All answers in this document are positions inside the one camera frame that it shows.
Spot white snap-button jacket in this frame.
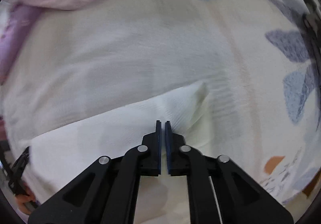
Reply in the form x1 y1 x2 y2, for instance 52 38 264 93
3 11 242 203

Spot floral printed bed sheet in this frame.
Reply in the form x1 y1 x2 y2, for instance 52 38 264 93
0 0 321 205

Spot person's left hand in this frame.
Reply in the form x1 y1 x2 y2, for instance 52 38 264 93
15 186 36 215

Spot checkered folded sweater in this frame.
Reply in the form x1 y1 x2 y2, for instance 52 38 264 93
303 0 320 48

